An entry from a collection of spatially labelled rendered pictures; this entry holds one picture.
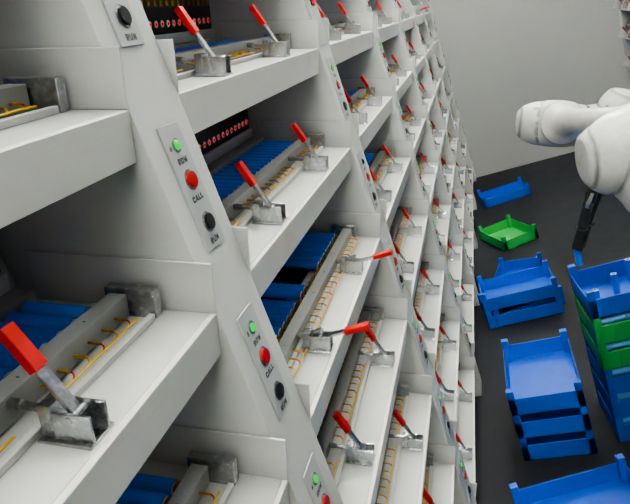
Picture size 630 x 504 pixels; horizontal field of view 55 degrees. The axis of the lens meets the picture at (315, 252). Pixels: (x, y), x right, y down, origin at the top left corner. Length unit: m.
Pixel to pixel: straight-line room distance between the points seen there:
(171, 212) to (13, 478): 0.25
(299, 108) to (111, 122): 0.74
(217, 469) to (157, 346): 0.17
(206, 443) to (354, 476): 0.33
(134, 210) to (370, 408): 0.62
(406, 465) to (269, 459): 0.62
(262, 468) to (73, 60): 0.42
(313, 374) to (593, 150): 0.57
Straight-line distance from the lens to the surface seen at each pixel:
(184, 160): 0.59
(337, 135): 1.21
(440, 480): 1.49
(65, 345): 0.51
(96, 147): 0.50
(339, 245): 1.15
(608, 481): 1.87
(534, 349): 2.10
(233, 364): 0.60
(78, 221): 0.60
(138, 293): 0.57
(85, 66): 0.55
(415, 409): 1.37
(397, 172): 1.74
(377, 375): 1.14
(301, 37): 1.20
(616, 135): 1.06
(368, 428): 1.02
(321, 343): 0.85
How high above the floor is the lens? 1.27
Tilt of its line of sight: 17 degrees down
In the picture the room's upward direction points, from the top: 20 degrees counter-clockwise
